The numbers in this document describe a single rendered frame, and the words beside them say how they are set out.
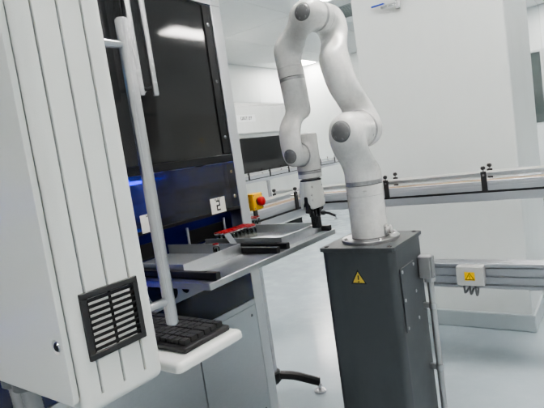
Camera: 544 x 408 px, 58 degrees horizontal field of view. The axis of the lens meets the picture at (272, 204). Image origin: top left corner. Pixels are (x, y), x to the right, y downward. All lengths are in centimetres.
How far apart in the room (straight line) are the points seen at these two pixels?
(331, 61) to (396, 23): 156
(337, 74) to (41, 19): 97
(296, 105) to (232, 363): 102
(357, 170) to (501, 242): 161
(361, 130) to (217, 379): 106
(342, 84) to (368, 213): 42
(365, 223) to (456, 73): 159
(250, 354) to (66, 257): 136
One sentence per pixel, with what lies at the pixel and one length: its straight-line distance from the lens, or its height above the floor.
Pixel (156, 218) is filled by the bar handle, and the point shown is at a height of 110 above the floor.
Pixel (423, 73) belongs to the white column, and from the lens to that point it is 308.
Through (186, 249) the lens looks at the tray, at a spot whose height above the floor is 90.
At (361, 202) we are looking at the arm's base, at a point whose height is 99.
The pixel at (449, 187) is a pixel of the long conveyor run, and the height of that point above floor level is 92.
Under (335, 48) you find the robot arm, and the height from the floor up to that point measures 149.
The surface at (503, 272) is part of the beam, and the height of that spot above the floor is 51.
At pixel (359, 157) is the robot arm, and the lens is 157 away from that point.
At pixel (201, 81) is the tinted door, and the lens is 196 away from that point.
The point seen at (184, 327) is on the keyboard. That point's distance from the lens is 117.
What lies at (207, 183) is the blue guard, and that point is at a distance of 189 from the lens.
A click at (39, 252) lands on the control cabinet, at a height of 108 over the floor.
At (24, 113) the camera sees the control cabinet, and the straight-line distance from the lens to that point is 88.
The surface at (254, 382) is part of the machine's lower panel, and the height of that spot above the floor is 27.
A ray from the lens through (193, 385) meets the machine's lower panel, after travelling 189.
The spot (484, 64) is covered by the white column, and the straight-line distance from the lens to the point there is 300.
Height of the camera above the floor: 119
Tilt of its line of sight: 6 degrees down
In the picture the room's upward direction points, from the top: 8 degrees counter-clockwise
